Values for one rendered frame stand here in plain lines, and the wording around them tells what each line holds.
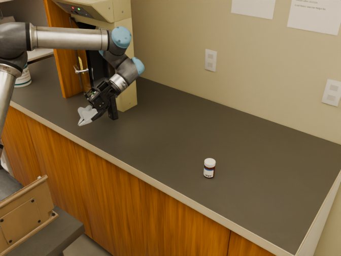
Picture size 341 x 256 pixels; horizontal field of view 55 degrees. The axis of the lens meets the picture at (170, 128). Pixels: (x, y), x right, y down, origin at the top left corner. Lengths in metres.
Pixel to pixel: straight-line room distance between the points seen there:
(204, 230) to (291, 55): 0.86
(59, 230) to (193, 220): 0.51
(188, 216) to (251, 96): 0.74
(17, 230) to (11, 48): 0.60
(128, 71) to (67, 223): 0.63
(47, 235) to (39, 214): 0.08
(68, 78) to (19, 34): 0.75
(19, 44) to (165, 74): 1.04
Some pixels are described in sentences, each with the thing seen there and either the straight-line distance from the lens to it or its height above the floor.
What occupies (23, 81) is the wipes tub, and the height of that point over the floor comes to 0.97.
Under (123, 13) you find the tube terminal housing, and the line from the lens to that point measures 1.60.
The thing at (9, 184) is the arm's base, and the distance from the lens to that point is 1.09.
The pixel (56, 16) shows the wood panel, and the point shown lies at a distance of 1.83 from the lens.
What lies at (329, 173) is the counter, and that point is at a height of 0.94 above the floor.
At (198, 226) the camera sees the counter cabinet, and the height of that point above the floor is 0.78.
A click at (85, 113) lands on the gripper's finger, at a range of 1.33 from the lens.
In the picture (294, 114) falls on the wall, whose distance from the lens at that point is 1.70.
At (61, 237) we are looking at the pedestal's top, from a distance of 1.16.
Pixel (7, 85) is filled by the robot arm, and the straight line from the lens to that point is 1.31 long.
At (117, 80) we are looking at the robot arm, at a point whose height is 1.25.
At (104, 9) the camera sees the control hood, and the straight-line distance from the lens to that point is 1.52.
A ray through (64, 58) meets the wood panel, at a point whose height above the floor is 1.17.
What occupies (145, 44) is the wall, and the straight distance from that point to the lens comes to 2.08.
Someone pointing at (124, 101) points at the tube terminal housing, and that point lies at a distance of 1.73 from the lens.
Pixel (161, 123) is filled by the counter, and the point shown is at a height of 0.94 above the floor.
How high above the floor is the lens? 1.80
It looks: 33 degrees down
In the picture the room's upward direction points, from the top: straight up
